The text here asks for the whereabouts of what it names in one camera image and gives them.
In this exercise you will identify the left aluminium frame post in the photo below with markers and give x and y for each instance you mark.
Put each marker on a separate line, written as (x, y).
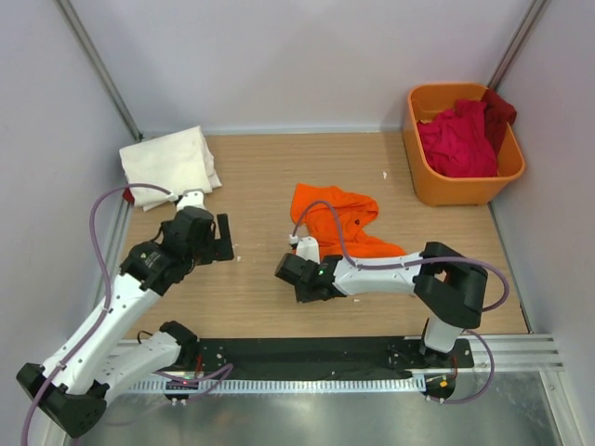
(84, 40)

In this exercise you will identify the orange t shirt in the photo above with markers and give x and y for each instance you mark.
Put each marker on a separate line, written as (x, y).
(330, 214)

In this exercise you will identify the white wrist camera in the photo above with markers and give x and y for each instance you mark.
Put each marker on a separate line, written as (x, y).
(305, 247)
(191, 198)

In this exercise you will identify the aluminium frame post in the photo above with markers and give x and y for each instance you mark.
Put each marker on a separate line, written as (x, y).
(84, 40)
(519, 39)

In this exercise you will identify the magenta t shirt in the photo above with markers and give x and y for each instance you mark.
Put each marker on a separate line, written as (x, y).
(454, 142)

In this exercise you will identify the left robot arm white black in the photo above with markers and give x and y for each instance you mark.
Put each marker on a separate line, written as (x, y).
(75, 385)

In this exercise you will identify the right aluminium frame post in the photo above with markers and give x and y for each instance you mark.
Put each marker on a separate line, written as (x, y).
(519, 39)

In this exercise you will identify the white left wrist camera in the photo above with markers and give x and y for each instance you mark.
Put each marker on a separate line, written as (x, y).
(191, 198)

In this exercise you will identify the dark red t shirt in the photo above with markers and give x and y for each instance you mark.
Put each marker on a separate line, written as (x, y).
(498, 116)

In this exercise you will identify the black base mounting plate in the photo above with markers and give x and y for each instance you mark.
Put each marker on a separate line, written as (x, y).
(327, 358)

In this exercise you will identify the folded red shirt under white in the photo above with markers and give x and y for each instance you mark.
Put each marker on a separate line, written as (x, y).
(128, 197)

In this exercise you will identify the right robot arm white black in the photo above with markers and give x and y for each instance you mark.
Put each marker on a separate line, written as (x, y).
(450, 285)

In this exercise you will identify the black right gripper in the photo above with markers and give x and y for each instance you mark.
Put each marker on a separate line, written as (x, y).
(303, 296)

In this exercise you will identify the orange plastic bin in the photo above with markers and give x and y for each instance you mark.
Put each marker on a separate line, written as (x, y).
(423, 103)

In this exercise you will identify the white slotted cable duct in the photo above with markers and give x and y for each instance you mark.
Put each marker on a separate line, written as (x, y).
(158, 384)

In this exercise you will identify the folded white t shirt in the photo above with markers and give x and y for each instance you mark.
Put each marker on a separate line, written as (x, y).
(176, 162)

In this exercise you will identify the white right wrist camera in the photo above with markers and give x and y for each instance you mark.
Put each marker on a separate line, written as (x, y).
(305, 247)

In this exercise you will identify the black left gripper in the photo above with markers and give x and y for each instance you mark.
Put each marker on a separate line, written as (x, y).
(218, 249)

